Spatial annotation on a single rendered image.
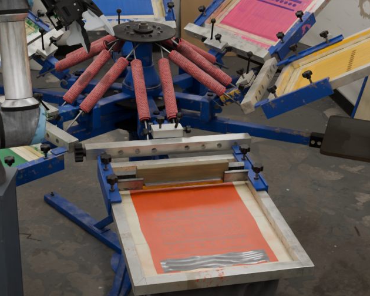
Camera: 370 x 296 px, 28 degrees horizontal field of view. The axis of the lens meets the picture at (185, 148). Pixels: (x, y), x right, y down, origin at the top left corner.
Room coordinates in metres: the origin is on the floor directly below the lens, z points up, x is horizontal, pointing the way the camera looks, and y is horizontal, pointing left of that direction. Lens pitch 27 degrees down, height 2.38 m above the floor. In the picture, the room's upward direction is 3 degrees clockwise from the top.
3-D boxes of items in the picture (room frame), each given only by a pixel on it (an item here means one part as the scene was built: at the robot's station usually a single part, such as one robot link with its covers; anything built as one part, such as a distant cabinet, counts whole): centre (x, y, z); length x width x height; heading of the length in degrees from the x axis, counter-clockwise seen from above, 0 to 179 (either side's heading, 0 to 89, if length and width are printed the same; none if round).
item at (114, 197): (2.40, 0.28, 0.98); 0.30 x 0.05 x 0.07; 15
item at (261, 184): (2.54, -0.26, 0.98); 0.30 x 0.05 x 0.07; 15
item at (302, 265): (2.24, -0.05, 0.97); 0.79 x 0.58 x 0.04; 15
